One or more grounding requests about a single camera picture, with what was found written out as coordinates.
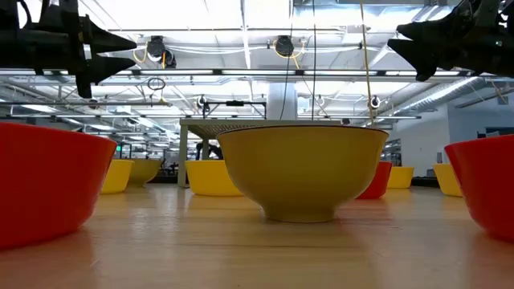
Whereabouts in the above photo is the black hanging cable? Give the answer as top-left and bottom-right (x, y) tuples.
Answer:
(310, 0), (318, 121)
(279, 0), (295, 120)

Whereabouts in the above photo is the silver ventilation duct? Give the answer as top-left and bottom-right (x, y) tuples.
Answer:
(391, 76), (489, 117)

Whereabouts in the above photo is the black ceiling cable reel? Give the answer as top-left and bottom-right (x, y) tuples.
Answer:
(145, 35), (167, 61)
(274, 35), (296, 58)

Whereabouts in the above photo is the white building pillar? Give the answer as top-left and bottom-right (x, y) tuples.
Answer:
(266, 82), (299, 120)

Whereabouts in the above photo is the yellow hanging cable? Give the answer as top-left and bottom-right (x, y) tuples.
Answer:
(358, 0), (377, 126)

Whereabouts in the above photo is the black background station frame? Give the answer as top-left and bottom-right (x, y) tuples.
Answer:
(202, 100), (268, 120)

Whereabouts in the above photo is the black background equipment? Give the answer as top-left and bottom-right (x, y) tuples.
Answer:
(195, 142), (224, 161)

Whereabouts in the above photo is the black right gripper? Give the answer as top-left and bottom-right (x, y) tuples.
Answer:
(386, 0), (514, 83)

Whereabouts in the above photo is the long ceiling light bar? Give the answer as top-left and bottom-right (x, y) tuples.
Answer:
(0, 68), (471, 78)

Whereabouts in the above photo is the yellow plastic mini bowl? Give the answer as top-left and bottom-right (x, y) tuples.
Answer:
(100, 159), (135, 195)
(386, 165), (415, 190)
(184, 159), (245, 197)
(432, 162), (463, 198)

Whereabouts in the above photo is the red plastic mini bowl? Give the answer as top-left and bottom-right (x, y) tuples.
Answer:
(444, 134), (514, 244)
(0, 121), (118, 250)
(355, 161), (394, 201)

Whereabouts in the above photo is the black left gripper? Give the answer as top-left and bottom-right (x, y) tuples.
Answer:
(0, 0), (138, 100)

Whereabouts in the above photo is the pear patterned ceramic bowl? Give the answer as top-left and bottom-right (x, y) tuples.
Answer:
(127, 158), (164, 188)
(216, 124), (390, 224)

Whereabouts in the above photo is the black coiled ceiling cable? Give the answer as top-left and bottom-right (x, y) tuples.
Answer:
(146, 76), (166, 92)

